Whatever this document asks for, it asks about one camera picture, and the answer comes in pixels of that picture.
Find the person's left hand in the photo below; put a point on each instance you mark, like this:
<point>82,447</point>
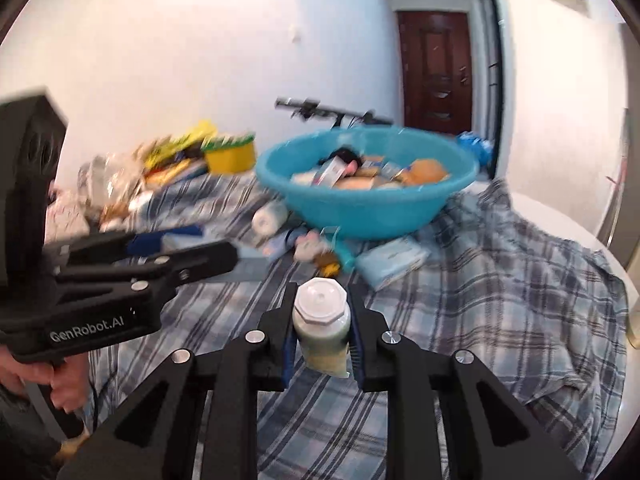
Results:
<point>70,385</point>

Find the blue plaid cloth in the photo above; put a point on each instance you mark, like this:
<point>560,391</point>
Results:
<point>475,285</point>

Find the teal tube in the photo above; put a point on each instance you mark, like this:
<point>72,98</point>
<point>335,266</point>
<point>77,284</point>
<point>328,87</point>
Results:
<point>345,255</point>

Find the clear plastic bags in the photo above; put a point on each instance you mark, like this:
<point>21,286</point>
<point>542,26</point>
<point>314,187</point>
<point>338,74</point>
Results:
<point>110,185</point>

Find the bear printed bag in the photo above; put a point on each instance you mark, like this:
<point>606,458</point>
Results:
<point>67,212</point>

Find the blue plastic basin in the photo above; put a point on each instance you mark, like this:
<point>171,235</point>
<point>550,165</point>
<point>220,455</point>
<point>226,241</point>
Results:
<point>360,215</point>

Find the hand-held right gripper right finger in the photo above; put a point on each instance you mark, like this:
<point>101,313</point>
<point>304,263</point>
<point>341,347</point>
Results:
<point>370,355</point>

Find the grey cardboard box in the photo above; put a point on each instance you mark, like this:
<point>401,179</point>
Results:
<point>255,270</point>

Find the yellow plastic bag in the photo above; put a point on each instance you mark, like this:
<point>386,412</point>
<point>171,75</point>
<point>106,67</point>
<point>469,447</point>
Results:
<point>195,132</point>

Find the pink and blue tube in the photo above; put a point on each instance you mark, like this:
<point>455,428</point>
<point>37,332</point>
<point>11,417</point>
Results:
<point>277,245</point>

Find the large blue tissue packet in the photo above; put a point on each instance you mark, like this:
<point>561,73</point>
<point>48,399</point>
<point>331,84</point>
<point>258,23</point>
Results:
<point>392,262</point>

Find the small orange plastic box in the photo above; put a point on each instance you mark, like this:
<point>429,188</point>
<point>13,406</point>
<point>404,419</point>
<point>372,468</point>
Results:
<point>352,183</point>

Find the gold refrigerator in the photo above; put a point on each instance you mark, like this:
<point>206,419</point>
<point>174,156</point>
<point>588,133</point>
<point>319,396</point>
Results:
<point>617,160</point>

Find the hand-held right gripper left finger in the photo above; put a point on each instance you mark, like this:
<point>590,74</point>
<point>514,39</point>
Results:
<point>277,345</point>

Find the large orange soap box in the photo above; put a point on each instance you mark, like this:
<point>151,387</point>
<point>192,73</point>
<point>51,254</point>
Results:
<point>425,172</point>

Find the white plastic bottle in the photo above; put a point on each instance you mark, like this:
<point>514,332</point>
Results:
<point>270,218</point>

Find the green cream tube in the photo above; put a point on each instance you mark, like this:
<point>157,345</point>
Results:
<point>320,325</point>

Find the white small box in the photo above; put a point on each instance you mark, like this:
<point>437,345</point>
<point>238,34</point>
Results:
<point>332,170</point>

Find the blue plastic bag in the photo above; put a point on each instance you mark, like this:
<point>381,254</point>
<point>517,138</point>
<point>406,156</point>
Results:
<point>475,147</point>

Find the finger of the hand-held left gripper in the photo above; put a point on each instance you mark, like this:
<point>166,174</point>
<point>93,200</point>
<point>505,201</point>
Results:
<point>200,262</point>
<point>165,240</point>

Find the black framed glass door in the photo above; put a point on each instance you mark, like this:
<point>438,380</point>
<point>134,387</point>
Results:
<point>492,75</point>

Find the yellow tub green lid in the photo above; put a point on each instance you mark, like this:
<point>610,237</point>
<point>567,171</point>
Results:
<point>230,157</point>

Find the dark brown door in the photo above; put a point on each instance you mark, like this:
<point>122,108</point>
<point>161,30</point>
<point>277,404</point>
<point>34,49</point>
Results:
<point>435,70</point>

